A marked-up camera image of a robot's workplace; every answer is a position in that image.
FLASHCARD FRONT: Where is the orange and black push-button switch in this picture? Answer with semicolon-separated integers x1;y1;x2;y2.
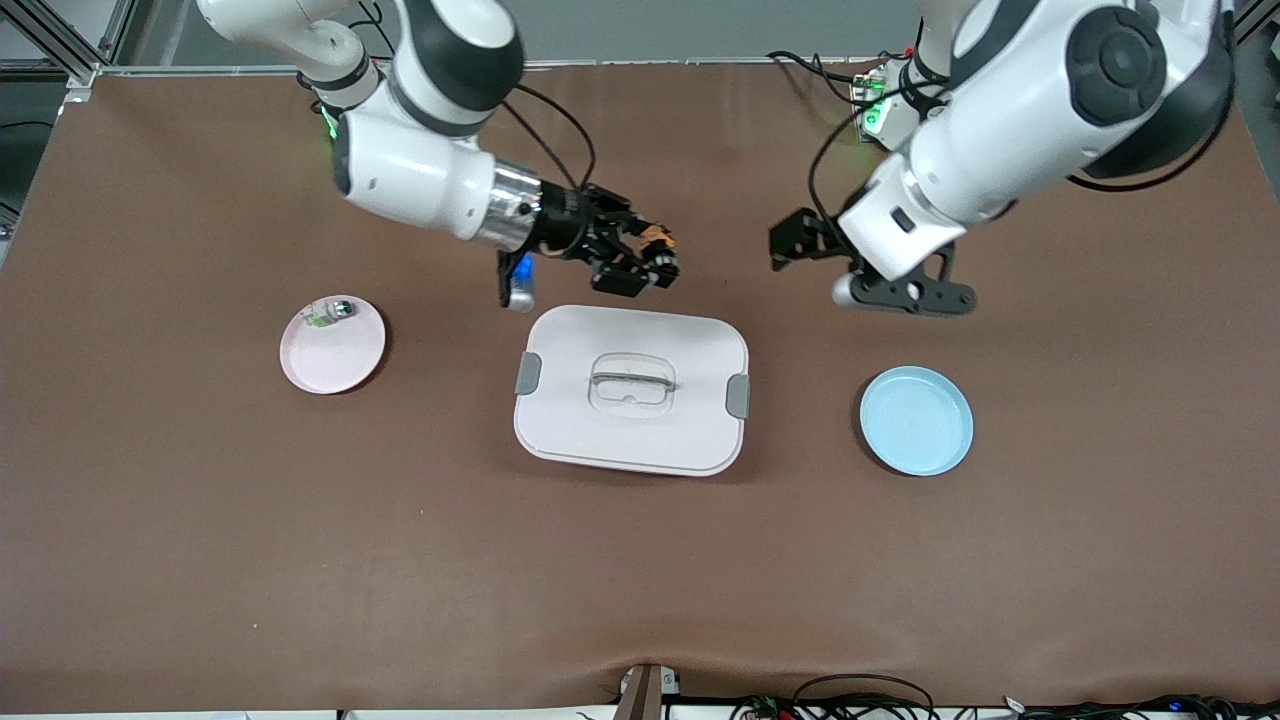
640;228;681;286

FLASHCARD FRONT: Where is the white lidded storage box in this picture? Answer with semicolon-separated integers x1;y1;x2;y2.
513;305;751;477

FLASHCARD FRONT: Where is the light blue round plate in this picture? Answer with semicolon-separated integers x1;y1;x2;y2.
860;366;974;477

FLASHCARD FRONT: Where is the white round plate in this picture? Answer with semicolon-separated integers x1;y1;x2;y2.
279;295;387;395

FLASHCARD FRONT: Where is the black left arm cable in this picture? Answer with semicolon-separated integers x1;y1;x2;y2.
806;85;946;246

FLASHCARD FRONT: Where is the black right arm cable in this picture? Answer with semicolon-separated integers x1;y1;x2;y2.
498;82;599;196

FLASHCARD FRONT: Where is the clear box lid handle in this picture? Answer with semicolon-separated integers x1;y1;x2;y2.
585;352;679;413

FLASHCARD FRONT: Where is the black cable at arm base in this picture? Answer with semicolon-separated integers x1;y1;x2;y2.
768;50;881;106

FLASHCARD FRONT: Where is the black cable bundle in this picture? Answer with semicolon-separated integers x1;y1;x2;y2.
730;675;941;720

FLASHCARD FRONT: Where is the aluminium frame profile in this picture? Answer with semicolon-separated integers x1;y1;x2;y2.
0;0;136;96

